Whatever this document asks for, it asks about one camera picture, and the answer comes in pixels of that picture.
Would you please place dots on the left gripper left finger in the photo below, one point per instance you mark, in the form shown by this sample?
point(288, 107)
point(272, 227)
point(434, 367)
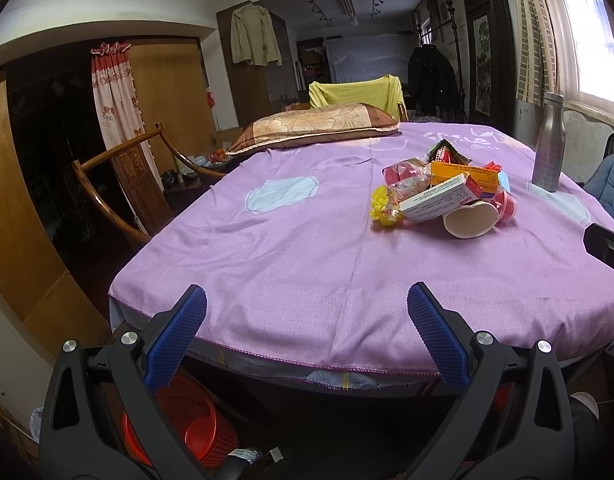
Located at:
point(78, 439)

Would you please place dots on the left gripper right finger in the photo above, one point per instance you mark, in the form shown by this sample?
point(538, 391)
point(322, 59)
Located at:
point(512, 418)

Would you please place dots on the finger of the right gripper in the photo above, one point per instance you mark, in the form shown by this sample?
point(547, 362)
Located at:
point(599, 243)

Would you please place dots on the white paper cup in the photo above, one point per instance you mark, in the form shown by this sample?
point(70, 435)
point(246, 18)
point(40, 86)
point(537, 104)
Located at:
point(471, 220)

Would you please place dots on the white medicine box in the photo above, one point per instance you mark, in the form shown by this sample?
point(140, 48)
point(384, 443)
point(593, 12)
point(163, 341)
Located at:
point(441, 199)

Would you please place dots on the yellow foam fruit net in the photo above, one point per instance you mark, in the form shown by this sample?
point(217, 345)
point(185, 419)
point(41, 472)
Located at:
point(383, 209)

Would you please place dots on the red plastic jelly cup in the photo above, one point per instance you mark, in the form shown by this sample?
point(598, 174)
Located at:
point(505, 205)

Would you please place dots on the blue face mask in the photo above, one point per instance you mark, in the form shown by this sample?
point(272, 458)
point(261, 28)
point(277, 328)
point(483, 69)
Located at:
point(504, 181)

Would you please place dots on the red foam fruit net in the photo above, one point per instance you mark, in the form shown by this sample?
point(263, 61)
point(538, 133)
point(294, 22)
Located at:
point(493, 166)

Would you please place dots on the red snack wrapper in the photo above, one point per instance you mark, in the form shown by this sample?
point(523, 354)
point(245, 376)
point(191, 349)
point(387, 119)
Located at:
point(444, 151)

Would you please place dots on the clear red printed plastic bag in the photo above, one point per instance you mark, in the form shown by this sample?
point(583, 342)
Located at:
point(407, 178)

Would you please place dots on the red plastic waste basket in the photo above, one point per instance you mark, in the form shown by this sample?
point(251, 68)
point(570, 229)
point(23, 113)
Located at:
point(193, 414)

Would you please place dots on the silver metal bottle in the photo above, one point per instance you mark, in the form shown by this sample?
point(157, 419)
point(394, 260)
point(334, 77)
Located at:
point(550, 144)

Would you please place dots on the striped window curtain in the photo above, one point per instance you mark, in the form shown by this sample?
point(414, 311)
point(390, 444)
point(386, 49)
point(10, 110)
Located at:
point(547, 61)

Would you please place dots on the wooden armchair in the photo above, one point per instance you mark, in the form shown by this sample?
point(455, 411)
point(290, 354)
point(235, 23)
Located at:
point(138, 183)

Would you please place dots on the yellow cloth covered chair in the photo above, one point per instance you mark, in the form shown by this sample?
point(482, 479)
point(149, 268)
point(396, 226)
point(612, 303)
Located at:
point(384, 93)

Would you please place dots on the brown gold pillow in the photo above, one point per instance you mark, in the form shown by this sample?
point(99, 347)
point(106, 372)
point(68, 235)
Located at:
point(296, 128)

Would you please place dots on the pink floral curtain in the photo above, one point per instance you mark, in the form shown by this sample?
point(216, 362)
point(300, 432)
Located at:
point(114, 94)

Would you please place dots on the hanging beige jacket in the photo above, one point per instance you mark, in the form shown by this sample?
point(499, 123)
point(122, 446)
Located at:
point(253, 39)

